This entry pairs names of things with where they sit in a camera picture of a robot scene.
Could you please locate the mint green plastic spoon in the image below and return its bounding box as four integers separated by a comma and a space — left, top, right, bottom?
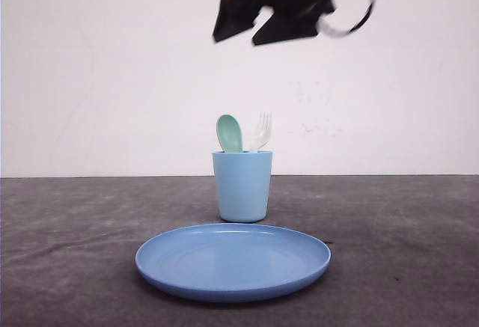
216, 114, 243, 153

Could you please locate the black braided cable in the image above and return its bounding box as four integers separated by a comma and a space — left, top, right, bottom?
317, 0, 378, 38

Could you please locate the white plastic fork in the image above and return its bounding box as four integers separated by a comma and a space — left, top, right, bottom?
248, 112, 272, 153

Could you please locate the blue plastic plate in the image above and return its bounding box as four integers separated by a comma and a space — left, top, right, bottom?
135, 223, 332, 303

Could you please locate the light blue plastic cup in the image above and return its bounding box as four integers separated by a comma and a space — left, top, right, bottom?
212, 150, 273, 223

